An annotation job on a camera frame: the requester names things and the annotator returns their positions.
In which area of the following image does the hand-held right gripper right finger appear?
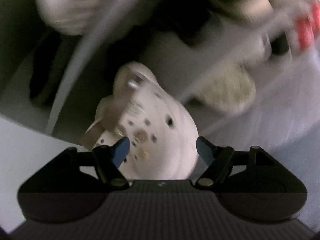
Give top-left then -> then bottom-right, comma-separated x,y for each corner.
195,136 -> 275,190

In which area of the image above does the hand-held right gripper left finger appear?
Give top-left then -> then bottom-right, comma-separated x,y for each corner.
54,136 -> 131,188

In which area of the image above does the cream clog with charms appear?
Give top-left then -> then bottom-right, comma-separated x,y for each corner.
84,61 -> 200,180

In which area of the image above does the white rounded shoe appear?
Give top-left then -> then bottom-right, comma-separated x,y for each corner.
35,0 -> 140,35

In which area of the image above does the red blurred object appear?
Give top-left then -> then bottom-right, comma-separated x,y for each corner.
292,0 -> 320,53

